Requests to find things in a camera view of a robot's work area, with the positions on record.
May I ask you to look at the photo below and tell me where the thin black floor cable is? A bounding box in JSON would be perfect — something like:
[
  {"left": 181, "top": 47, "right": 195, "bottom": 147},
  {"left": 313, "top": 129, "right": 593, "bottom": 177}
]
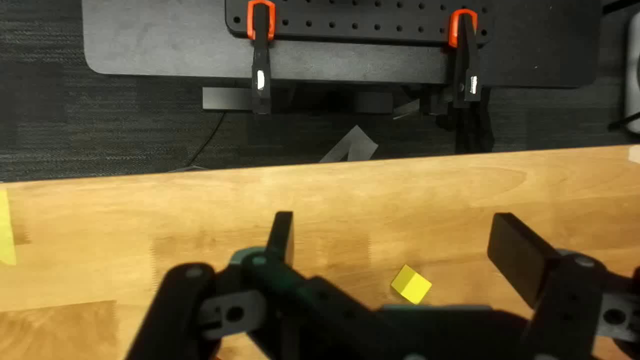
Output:
[{"left": 184, "top": 108, "right": 230, "bottom": 169}]

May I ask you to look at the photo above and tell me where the yellow cube block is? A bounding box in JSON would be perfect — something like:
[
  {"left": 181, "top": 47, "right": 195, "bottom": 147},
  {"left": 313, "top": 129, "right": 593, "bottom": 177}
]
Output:
[{"left": 390, "top": 264, "right": 435, "bottom": 306}]

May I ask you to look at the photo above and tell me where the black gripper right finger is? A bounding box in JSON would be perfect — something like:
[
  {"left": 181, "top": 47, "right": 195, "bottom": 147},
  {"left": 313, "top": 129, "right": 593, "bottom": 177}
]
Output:
[{"left": 486, "top": 211, "right": 640, "bottom": 360}]

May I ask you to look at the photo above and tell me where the black perforated board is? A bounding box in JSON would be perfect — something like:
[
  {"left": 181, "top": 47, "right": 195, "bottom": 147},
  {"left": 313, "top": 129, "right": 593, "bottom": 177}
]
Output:
[
  {"left": 80, "top": 0, "right": 605, "bottom": 89},
  {"left": 224, "top": 0, "right": 497, "bottom": 46}
]

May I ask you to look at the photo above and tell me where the yellow tape strip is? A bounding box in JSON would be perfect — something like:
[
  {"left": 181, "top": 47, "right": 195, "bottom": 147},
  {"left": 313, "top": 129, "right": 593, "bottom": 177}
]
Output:
[{"left": 0, "top": 188, "right": 19, "bottom": 267}]

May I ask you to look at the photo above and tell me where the orange black clamp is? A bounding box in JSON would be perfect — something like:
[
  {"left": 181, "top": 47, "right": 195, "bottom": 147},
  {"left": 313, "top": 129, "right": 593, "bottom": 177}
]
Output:
[
  {"left": 445, "top": 5, "right": 485, "bottom": 109},
  {"left": 244, "top": 0, "right": 281, "bottom": 116}
]

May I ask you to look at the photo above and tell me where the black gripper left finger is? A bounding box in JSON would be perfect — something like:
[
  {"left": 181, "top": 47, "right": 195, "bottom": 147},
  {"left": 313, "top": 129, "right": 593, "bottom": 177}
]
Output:
[{"left": 126, "top": 210, "right": 376, "bottom": 360}]

